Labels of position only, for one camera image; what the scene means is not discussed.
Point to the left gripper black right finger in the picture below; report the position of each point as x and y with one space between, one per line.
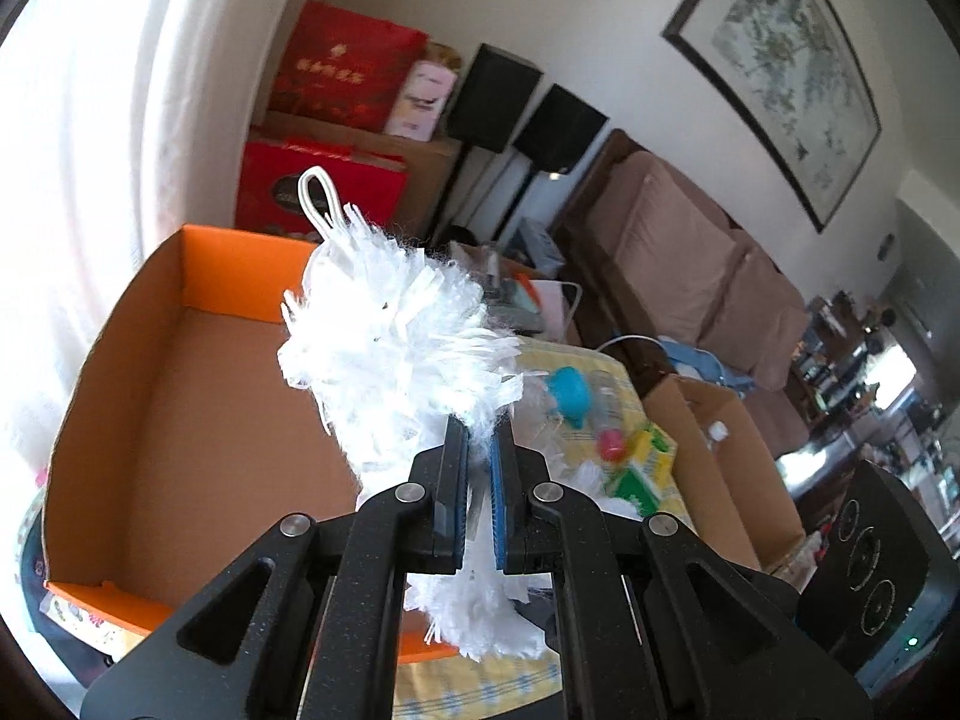
651 622

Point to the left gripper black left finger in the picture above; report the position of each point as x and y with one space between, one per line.
305 622

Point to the green yellow toothpaste box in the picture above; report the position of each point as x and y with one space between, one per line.
645 473

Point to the brown cardboard box right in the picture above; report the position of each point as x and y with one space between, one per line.
733 494

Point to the clear bottle white cap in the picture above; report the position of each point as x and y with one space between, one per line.
715 433

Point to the orange cardboard box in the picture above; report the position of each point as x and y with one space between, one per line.
183 443

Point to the clear bottle with pink cap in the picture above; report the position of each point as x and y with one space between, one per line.
606 419

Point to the yellow plaid tablecloth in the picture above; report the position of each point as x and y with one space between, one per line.
457 687

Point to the blue cloth on sofa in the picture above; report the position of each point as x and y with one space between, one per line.
697 363

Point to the cluttered box of papers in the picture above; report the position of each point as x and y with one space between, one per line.
521 298

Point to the brown sofa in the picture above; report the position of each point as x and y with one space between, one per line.
657 257

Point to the large brown cardboard carton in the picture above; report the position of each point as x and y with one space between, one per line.
429 163

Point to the black speaker right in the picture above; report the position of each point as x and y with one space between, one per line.
559 132

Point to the black speaker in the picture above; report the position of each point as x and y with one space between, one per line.
559 132
492 98

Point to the pink white tissue pack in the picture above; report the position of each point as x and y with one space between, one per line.
416 111

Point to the black speaker left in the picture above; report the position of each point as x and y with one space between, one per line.
492 98

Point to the red tea gift bag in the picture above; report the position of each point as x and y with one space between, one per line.
344 68

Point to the white sheer curtain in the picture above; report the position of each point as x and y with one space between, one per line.
121 120

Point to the framed ink painting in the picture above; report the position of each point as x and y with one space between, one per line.
789 69

